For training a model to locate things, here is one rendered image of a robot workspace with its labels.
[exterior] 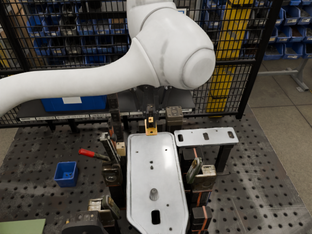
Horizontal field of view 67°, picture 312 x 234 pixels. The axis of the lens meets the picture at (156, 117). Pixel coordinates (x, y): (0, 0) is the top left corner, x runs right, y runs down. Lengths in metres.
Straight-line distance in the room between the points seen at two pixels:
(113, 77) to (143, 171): 0.62
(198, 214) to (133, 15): 0.69
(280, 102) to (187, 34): 2.83
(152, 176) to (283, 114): 2.27
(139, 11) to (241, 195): 1.07
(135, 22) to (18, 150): 1.28
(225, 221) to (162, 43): 1.00
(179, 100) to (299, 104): 2.22
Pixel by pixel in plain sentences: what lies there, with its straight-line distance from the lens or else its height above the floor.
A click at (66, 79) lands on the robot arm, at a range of 0.49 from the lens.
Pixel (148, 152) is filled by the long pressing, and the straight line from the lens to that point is 1.04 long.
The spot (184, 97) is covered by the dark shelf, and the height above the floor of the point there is 1.03.
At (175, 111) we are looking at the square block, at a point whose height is 1.06.
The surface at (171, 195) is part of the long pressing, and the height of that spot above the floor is 1.00.
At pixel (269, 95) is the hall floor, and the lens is 3.24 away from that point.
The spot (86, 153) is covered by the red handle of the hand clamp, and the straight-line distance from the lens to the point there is 0.91.
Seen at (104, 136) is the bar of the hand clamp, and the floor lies 1.21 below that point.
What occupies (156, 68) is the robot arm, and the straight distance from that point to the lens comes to 0.41.
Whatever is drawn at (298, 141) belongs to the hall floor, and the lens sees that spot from 2.79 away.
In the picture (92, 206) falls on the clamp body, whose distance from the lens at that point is 0.86.
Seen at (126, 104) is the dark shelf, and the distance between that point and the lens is 1.23.
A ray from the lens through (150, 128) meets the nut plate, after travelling 0.79.
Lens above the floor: 1.83
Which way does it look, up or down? 44 degrees down
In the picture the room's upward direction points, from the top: straight up
